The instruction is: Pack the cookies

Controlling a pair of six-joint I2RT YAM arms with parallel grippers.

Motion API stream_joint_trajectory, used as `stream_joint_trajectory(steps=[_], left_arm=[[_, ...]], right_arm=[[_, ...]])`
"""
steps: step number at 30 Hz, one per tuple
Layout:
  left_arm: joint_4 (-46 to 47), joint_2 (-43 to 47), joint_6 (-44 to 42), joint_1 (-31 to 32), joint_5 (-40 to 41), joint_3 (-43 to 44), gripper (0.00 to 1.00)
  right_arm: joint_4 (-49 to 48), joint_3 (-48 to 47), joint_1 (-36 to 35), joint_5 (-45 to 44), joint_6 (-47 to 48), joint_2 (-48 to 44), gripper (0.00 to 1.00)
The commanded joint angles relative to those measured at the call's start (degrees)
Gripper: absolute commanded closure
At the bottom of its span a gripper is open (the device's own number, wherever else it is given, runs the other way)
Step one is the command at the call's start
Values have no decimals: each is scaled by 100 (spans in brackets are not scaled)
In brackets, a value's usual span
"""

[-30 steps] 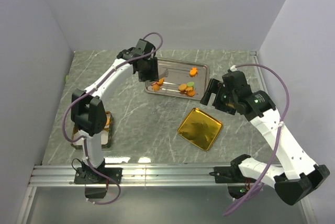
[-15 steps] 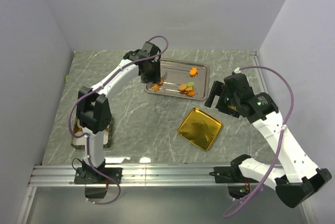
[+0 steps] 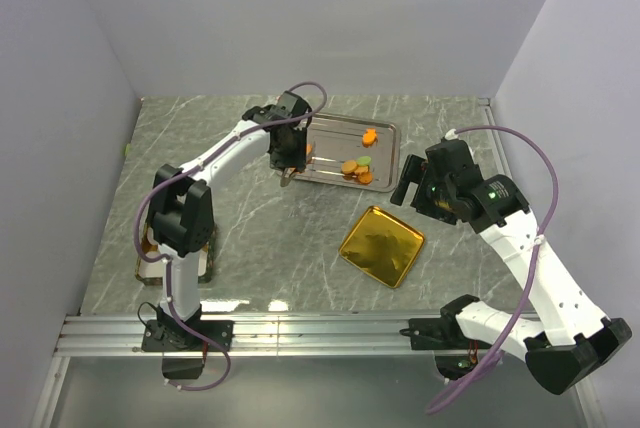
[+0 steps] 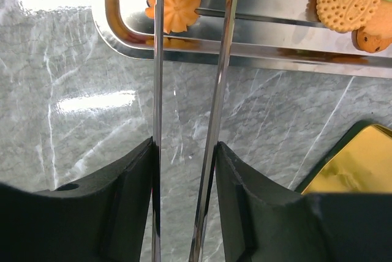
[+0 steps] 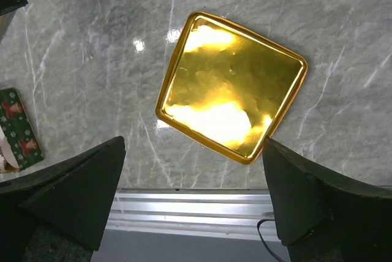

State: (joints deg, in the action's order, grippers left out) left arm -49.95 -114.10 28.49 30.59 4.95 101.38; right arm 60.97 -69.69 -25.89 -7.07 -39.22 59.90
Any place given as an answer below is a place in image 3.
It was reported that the tan round sandwich cookie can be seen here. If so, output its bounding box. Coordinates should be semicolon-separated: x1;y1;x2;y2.
341;160;358;175

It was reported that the green christmas cookie tin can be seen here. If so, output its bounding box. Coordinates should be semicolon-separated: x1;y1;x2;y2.
135;224;217;286

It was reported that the orange pineapple cookie top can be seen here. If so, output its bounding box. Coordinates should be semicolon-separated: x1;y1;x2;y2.
362;128;378;147

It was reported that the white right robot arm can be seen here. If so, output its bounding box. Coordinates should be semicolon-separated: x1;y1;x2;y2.
391;139;632;395

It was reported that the silver metal tray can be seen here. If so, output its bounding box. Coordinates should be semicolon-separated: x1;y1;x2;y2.
292;114;401;193

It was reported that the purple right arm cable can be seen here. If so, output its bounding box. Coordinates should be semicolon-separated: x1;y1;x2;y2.
424;126;559;415

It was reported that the green sandwich cookie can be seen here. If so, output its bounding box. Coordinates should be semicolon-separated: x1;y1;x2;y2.
356;156;372;166

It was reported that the gold tin lid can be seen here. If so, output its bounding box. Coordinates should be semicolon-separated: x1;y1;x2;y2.
338;206;426;289

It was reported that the aluminium mounting rail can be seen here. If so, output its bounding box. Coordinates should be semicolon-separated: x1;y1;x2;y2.
54;311;437;358

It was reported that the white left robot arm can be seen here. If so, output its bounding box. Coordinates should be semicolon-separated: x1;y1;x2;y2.
133;88;320;350

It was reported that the orange chocolate chip cookie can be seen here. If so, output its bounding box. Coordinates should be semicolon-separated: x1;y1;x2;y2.
357;172;373;185

